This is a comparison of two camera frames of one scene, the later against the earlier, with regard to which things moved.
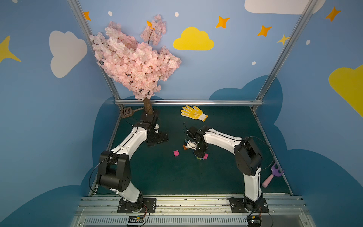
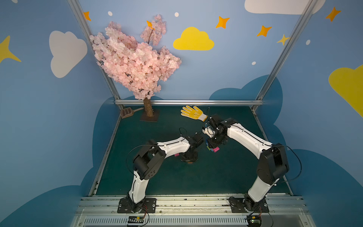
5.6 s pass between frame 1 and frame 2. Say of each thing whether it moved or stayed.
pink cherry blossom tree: stayed
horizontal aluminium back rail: stayed
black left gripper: moved
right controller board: stayed
